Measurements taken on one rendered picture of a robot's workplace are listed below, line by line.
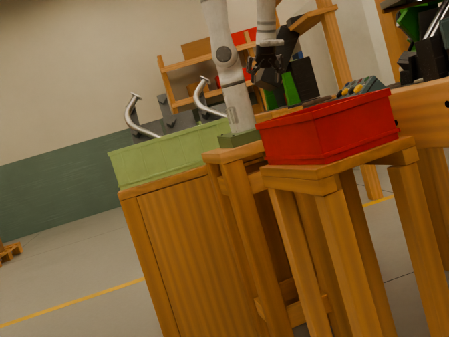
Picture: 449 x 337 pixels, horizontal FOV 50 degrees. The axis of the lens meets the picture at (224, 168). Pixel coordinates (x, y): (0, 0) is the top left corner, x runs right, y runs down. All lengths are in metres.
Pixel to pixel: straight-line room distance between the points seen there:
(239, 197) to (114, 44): 7.09
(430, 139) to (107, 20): 7.74
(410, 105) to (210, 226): 1.09
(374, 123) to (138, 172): 1.19
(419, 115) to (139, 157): 1.22
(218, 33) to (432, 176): 1.13
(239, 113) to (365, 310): 0.89
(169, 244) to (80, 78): 6.69
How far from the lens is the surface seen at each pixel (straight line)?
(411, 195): 1.18
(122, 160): 2.07
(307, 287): 1.40
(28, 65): 8.75
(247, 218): 1.66
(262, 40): 1.80
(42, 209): 8.71
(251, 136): 1.70
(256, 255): 1.70
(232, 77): 1.76
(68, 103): 8.55
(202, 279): 2.11
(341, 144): 1.09
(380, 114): 1.15
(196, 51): 8.03
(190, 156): 2.06
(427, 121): 1.23
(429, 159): 2.26
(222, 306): 2.15
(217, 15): 1.76
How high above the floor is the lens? 0.96
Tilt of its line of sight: 6 degrees down
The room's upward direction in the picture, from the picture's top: 17 degrees counter-clockwise
